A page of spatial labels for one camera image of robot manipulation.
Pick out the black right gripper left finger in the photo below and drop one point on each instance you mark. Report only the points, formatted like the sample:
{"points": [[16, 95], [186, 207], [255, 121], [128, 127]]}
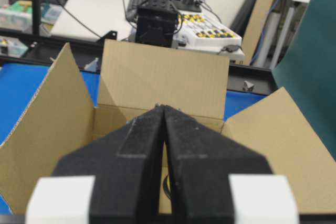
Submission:
{"points": [[127, 166]]}

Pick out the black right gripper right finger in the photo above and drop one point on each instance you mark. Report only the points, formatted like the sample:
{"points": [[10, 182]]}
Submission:
{"points": [[200, 161]]}

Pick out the brown cardboard box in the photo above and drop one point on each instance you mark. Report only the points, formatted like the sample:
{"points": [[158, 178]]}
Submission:
{"points": [[60, 117]]}

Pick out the white button control box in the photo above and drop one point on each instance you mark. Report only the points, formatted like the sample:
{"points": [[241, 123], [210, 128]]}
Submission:
{"points": [[200, 32]]}

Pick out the leaning cardboard sheet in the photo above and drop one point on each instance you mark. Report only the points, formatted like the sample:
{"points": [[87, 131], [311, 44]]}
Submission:
{"points": [[254, 28]]}

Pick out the green backdrop board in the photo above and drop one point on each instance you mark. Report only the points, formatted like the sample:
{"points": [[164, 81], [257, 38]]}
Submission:
{"points": [[307, 70]]}

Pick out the black vertical pole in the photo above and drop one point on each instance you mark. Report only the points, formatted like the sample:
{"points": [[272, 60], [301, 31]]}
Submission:
{"points": [[36, 17]]}

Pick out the black metal frame rail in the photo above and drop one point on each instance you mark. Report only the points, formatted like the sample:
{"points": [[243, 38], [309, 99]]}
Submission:
{"points": [[41, 48]]}

